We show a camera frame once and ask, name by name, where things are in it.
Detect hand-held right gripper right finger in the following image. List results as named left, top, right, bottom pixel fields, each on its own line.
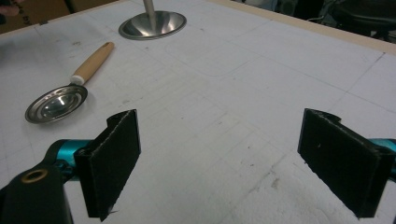
left=297, top=107, right=396, bottom=218

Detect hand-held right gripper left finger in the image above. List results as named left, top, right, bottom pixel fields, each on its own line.
left=74, top=108, right=142, bottom=222

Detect steel ladle with wooden handle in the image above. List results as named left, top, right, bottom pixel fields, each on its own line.
left=24, top=41, right=116, bottom=125

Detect white paper table sheet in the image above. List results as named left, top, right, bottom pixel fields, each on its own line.
left=0, top=0, right=396, bottom=224

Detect dark chair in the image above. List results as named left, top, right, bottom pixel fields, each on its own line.
left=276, top=0, right=396, bottom=45

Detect plain cardboard box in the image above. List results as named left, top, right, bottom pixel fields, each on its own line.
left=72, top=0, right=125, bottom=13

